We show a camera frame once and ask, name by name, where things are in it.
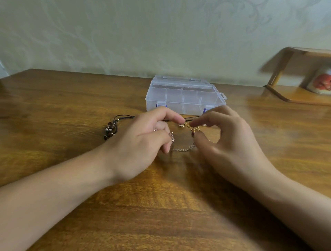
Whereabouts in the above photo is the wooden shelf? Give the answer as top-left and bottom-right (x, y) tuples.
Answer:
(265, 47), (331, 107)

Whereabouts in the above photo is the person's right forearm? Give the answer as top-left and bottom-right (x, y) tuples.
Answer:
(251, 176), (331, 251)

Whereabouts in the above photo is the person's left hand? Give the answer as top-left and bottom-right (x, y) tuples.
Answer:
(98, 107), (186, 184)

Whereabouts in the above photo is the person's left forearm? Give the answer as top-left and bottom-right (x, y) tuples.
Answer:
(0, 152), (122, 251)

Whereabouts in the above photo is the clear plastic organizer box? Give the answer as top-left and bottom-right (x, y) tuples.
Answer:
(145, 76), (228, 117)

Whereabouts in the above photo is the person's right hand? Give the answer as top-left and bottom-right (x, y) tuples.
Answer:
(188, 105), (282, 201)

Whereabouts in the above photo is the white printed mug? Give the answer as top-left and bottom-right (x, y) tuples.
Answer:
(306, 66), (331, 95)

